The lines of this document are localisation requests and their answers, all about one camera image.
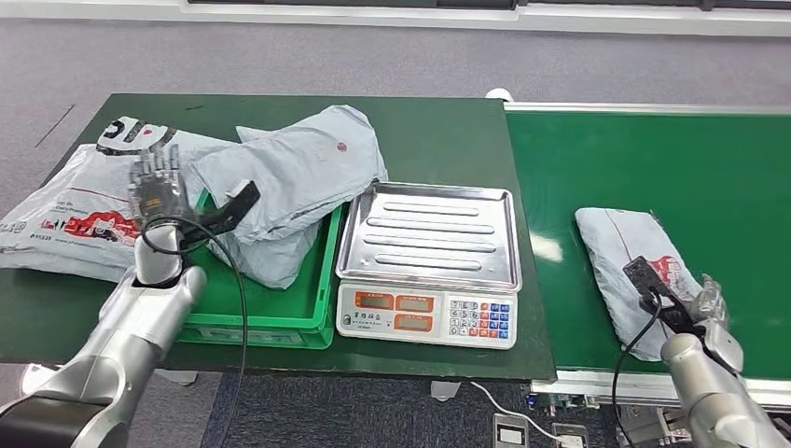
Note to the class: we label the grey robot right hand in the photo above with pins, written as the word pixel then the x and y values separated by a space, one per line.
pixel 709 306

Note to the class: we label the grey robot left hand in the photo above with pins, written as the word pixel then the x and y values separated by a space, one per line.
pixel 157 191

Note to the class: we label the grey parcel bag red logo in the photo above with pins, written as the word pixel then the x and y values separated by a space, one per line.
pixel 618 260

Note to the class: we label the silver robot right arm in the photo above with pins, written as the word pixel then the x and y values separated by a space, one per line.
pixel 710 389

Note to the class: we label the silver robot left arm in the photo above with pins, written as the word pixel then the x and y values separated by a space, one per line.
pixel 136 328

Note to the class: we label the green conveyor belt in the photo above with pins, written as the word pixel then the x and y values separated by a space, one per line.
pixel 649 154

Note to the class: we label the grey floor socket box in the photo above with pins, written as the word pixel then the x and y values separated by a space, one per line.
pixel 570 439
pixel 510 436

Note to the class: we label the white conveyor roller end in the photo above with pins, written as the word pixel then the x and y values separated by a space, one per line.
pixel 499 95

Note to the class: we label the large flat printed mailer bag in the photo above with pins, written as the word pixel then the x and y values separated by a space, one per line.
pixel 74 185

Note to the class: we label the green plastic crate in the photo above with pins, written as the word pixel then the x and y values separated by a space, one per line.
pixel 278 309

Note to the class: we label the chrome round table base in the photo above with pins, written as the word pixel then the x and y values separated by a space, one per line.
pixel 37 380

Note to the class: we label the white scale with steel tray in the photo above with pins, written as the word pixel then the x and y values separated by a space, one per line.
pixel 432 235

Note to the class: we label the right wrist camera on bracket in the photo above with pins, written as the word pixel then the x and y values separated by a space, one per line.
pixel 649 284

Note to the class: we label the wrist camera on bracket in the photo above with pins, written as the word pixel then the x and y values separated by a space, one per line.
pixel 238 201
pixel 649 284

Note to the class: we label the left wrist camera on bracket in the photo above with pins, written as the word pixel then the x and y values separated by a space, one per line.
pixel 238 201

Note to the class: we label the grey table leg bracket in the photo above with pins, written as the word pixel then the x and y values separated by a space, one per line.
pixel 445 392

